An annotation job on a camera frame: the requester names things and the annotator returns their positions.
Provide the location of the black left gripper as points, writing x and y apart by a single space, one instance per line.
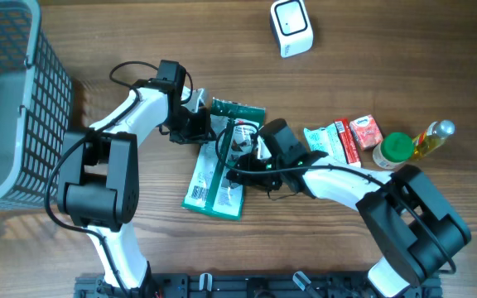
204 134

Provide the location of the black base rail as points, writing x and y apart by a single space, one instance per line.
263 285

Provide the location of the green glove package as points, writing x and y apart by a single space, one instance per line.
210 192

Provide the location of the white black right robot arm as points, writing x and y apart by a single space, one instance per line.
415 227

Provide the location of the light green wipes pack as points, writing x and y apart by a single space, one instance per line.
326 139

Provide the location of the green lid jar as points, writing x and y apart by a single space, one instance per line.
393 150

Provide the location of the yellow liquid bottle silver cap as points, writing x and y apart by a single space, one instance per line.
432 138

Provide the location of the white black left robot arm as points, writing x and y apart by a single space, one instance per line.
98 174

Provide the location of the red stick sachet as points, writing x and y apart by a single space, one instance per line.
347 140

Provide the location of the grey plastic mesh basket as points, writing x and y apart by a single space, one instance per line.
36 103

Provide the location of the white barcode scanner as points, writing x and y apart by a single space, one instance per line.
291 27

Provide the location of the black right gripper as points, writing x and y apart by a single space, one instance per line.
255 180

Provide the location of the red white tissue pack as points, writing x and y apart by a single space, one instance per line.
366 132

